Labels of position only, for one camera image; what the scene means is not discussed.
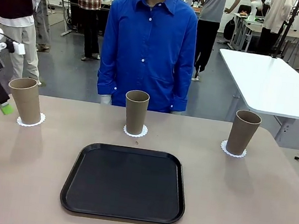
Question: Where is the tall tan paper cup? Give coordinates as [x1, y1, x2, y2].
[120, 88, 152, 137]
[225, 108, 264, 158]
[3, 75, 47, 127]

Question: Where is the white scalloped paper coaster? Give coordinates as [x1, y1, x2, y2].
[122, 122, 149, 140]
[15, 109, 47, 131]
[219, 138, 249, 159]

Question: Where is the person's left forearm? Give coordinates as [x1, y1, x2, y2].
[167, 70, 193, 115]

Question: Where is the person's right forearm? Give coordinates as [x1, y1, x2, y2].
[93, 60, 122, 106]

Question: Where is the person in grey trousers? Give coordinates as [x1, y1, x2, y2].
[22, 0, 58, 52]

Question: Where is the black plastic serving tray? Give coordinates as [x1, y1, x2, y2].
[58, 138, 193, 224]

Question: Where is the person in blue shirt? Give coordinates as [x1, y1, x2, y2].
[93, 0, 204, 116]

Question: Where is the person in grey t-shirt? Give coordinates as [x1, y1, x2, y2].
[186, 0, 242, 85]

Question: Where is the black backpack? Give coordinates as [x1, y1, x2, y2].
[222, 16, 237, 41]

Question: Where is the background desk with white legs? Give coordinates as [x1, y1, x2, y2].
[227, 11, 299, 61]

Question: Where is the white folding table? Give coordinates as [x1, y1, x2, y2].
[207, 48, 299, 143]

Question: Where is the person in beige coat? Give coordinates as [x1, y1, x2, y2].
[257, 0, 294, 58]

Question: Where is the black tripod pole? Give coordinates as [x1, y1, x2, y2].
[270, 0, 299, 62]

